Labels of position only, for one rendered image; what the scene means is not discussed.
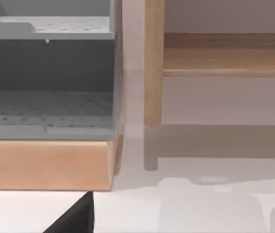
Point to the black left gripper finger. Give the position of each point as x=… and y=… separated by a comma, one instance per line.
x=79, y=216

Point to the pale wooden drawer front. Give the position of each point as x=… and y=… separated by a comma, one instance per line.
x=45, y=165

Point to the grey pierced drawer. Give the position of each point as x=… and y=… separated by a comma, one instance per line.
x=47, y=80

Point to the wooden open shelf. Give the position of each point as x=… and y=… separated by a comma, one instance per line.
x=212, y=60

